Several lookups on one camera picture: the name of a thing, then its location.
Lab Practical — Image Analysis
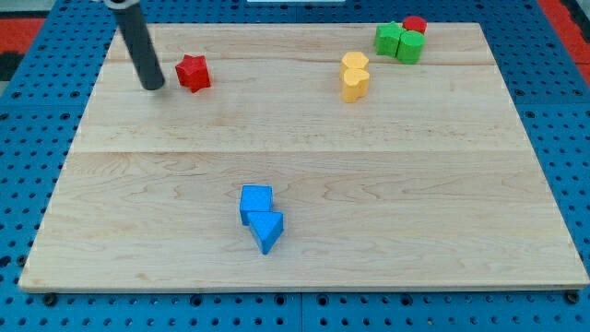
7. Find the blue triangle block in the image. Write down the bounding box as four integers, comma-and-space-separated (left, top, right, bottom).
246, 211, 284, 255

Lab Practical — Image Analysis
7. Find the blue cube block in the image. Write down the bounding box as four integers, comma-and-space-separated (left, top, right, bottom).
239, 184, 273, 226

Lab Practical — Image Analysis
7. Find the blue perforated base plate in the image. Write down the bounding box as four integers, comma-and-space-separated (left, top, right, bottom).
1, 0, 589, 331

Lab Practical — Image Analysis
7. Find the red cylinder block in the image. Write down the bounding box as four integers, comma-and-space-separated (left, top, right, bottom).
402, 16, 428, 34

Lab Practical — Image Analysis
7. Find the green star block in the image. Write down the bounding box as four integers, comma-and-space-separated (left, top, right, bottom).
373, 22, 406, 57

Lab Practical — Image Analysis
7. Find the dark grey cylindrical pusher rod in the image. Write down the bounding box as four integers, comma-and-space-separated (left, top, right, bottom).
103, 0, 165, 90

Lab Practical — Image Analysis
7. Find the yellow hexagon block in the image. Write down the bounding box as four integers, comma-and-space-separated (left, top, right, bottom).
339, 52, 369, 79

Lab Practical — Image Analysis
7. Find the yellow heart block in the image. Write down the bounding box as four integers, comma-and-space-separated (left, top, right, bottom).
341, 68, 371, 103

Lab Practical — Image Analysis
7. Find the green cylinder block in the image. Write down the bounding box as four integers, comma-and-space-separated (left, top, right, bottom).
396, 30, 426, 64

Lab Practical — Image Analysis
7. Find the red star block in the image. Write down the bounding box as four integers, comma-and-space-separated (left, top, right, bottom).
175, 54, 211, 93

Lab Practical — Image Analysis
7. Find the light wooden board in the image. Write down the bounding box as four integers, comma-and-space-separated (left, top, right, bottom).
19, 23, 589, 293

